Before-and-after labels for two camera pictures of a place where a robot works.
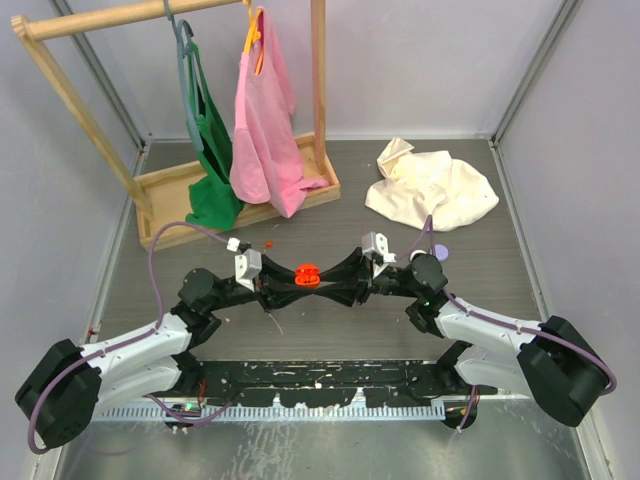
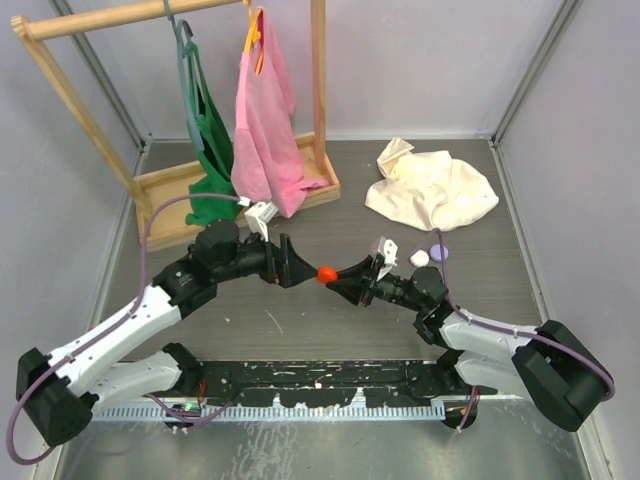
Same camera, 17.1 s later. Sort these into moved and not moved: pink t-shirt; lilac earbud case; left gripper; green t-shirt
Moved: left gripper
Not moved: green t-shirt; pink t-shirt; lilac earbud case
